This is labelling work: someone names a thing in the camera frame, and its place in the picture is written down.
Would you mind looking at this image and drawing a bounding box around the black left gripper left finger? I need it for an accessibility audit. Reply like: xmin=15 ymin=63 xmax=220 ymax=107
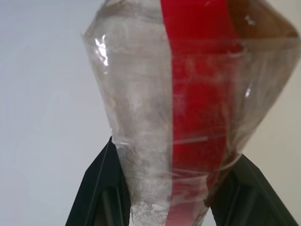
xmin=64 ymin=136 xmax=131 ymax=226

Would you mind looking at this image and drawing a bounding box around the clear bottle with red tape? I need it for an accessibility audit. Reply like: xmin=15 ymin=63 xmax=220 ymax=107
xmin=80 ymin=0 xmax=301 ymax=226

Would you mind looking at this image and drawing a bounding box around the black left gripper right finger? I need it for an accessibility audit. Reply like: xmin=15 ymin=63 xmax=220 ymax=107
xmin=206 ymin=153 xmax=300 ymax=226

